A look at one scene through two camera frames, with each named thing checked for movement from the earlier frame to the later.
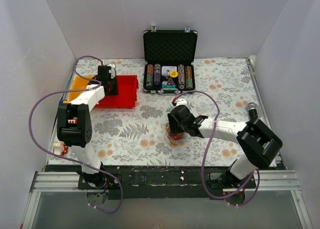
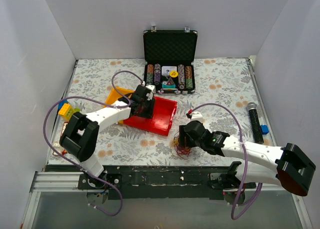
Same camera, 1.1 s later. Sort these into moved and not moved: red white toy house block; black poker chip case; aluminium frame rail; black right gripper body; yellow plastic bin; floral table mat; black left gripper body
Moved: yellow plastic bin; black left gripper body; black right gripper body
Not moved: red white toy house block; aluminium frame rail; black poker chip case; floral table mat
